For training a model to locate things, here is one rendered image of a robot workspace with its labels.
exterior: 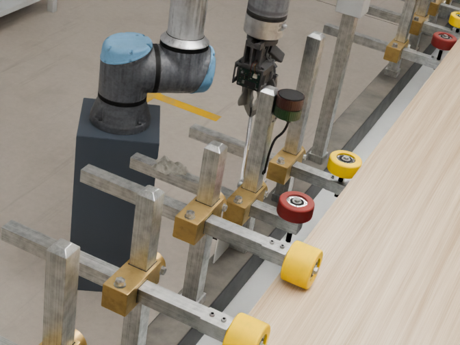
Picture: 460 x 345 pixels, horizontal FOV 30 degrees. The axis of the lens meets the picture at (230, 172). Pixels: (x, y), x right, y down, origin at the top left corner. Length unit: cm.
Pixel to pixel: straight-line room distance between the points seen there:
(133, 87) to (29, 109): 145
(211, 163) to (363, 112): 121
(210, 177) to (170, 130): 226
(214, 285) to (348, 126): 93
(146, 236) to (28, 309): 145
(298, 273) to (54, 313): 51
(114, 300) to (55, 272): 25
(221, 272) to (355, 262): 36
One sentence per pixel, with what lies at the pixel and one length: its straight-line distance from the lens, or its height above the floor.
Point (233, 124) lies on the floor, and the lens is 404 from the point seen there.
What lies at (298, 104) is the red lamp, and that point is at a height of 112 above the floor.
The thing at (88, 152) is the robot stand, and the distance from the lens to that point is 264.
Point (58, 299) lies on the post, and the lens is 128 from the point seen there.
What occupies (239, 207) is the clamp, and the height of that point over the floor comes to 87.
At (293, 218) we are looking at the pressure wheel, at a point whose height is 89.
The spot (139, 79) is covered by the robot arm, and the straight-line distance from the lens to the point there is 258.
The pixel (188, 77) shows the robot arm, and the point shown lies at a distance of 260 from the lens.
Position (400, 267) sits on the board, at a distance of 178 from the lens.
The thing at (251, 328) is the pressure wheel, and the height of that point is 98.
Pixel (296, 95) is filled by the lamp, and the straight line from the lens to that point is 183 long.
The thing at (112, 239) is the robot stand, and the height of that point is 23.
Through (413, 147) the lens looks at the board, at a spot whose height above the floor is 90.
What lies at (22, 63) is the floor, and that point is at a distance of 441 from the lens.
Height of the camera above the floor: 192
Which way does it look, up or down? 32 degrees down
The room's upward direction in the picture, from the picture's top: 10 degrees clockwise
